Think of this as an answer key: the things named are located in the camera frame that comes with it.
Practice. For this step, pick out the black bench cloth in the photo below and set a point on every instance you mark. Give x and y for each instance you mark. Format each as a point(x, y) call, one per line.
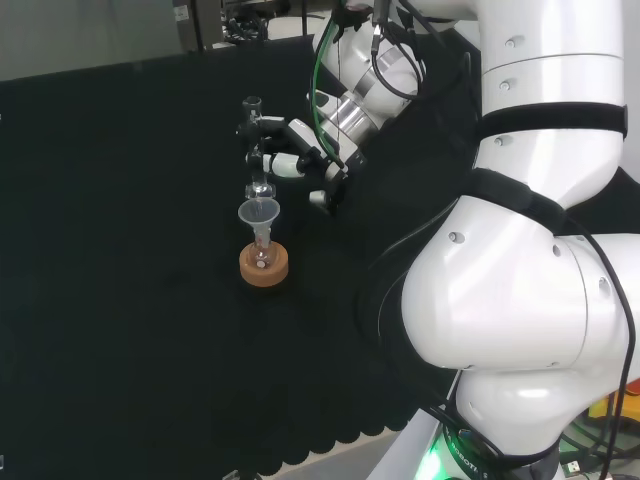
point(125, 250)

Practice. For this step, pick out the clear glass graduated cylinder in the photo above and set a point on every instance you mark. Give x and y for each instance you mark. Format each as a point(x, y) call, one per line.
point(258, 187)

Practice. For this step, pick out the yellow stop button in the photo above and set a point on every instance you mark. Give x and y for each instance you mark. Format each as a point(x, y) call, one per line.
point(607, 407)

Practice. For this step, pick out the grey metal cabinet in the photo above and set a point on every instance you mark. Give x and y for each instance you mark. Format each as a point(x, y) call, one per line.
point(200, 25)

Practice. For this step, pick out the round-bottom glass flask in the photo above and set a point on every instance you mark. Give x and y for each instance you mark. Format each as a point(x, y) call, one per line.
point(262, 254)

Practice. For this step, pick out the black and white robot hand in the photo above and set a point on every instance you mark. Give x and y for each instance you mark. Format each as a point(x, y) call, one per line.
point(300, 132)

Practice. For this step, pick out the clear plastic funnel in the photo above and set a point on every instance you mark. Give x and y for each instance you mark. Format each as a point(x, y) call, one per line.
point(250, 214)

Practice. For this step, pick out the silver usb plug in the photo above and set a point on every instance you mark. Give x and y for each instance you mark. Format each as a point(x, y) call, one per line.
point(572, 466)

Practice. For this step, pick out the grey cloth clip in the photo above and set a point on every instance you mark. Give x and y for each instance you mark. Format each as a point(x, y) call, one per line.
point(231, 474)
point(136, 65)

